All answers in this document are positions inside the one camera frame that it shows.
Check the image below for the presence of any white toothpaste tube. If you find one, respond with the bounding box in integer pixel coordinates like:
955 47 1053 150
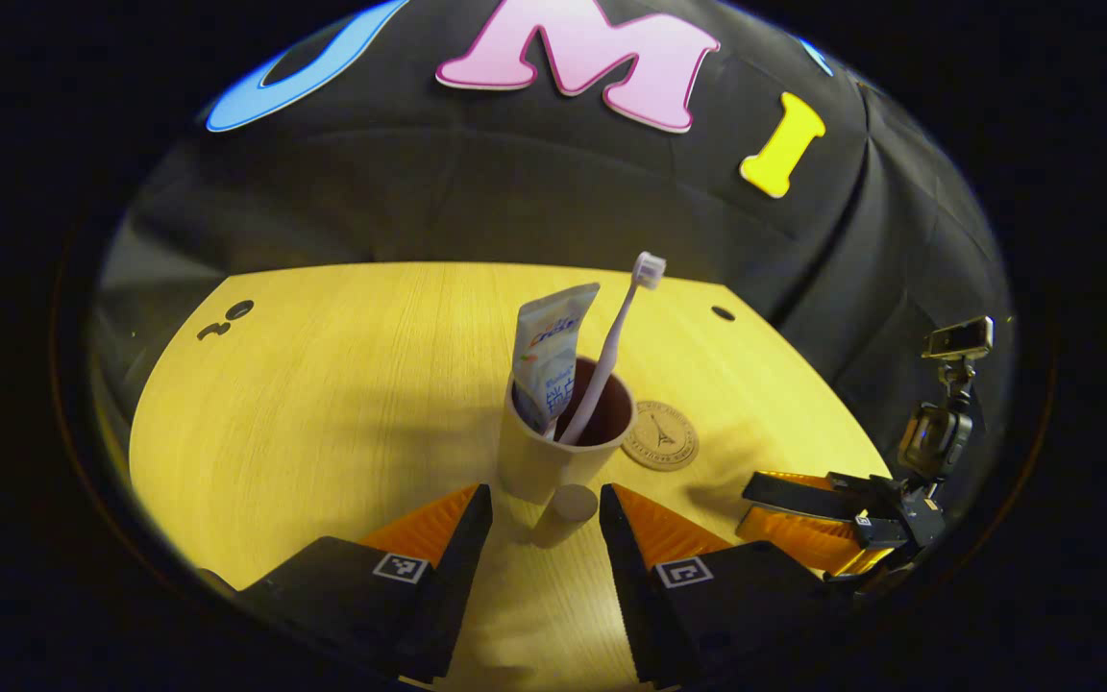
511 283 602 435

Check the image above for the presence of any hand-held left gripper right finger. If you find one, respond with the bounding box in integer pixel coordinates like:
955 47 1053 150
599 483 852 688

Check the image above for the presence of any beige cup with wooden handle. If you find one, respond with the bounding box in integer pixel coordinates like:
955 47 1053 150
498 356 636 549

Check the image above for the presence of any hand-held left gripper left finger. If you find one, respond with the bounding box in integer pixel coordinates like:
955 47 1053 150
198 483 494 685

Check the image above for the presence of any round cork coaster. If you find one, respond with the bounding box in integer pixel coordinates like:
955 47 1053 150
623 401 700 472

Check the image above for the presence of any white toothbrush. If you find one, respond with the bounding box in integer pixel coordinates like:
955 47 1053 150
558 252 667 445

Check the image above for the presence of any black backdrop cloth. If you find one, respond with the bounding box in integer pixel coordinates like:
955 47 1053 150
92 0 1016 472

